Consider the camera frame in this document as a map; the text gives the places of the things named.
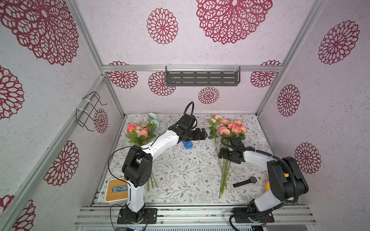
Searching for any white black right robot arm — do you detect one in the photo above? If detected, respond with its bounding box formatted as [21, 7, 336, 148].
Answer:
[218, 147, 309, 215]

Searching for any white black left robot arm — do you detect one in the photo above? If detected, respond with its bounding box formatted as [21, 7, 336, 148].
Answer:
[122, 128, 208, 213]

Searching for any mixed pastel flower bouquet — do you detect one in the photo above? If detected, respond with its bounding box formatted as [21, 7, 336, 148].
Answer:
[125, 112, 160, 192]

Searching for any black wire wall rack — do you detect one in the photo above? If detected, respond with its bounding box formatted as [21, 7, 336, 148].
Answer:
[75, 91, 108, 133]

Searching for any grey wall shelf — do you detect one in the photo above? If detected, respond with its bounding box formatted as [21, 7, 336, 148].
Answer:
[165, 66, 241, 87]

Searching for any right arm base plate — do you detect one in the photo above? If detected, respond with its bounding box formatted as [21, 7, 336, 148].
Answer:
[232, 205, 275, 223]

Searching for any black round knob tool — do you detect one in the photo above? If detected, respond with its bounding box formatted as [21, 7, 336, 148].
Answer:
[233, 176, 257, 188]

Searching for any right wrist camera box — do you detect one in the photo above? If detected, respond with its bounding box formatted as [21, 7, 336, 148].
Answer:
[230, 137, 245, 148]

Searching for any pink rose bouquet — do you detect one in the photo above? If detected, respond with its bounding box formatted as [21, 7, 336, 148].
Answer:
[207, 115, 247, 199]

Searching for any wooden lid tissue box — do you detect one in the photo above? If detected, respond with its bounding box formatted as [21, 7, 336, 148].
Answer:
[104, 178, 129, 205]

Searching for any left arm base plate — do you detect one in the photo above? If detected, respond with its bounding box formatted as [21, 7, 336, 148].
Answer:
[117, 206, 158, 225]

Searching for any yellow plush bear toy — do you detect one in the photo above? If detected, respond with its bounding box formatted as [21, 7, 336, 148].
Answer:
[266, 173, 289, 191]

